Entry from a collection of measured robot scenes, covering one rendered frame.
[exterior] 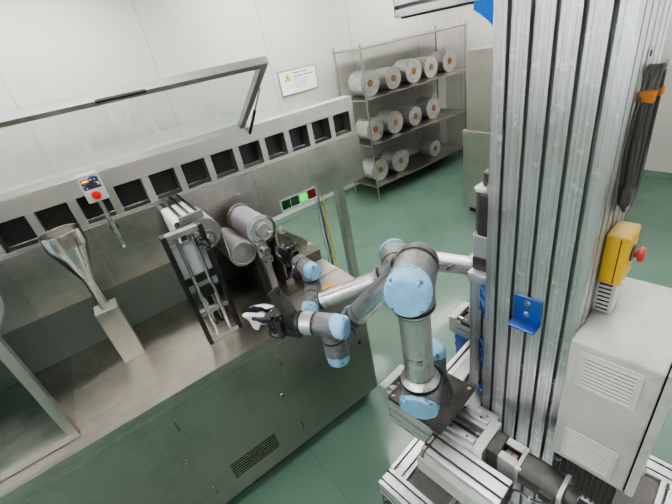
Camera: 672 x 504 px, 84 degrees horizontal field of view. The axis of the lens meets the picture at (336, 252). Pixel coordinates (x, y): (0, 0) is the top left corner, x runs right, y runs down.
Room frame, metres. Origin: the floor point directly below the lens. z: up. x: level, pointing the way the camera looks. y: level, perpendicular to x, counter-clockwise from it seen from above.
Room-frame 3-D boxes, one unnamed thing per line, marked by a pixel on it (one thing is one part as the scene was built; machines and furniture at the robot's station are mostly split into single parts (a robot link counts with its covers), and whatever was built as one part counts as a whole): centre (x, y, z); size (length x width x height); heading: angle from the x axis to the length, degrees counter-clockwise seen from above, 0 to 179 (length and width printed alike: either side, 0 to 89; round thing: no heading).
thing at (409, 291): (0.77, -0.17, 1.19); 0.15 x 0.12 x 0.55; 153
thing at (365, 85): (5.28, -1.36, 0.92); 1.83 x 0.53 x 1.85; 120
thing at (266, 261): (1.57, 0.33, 1.05); 0.06 x 0.05 x 0.31; 30
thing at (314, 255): (1.85, 0.25, 1.00); 0.40 x 0.16 x 0.06; 30
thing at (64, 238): (1.35, 1.00, 1.50); 0.14 x 0.14 x 0.06
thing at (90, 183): (1.37, 0.81, 1.66); 0.07 x 0.07 x 0.10; 30
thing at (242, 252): (1.67, 0.49, 1.17); 0.26 x 0.12 x 0.12; 30
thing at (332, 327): (0.89, 0.06, 1.21); 0.11 x 0.08 x 0.09; 63
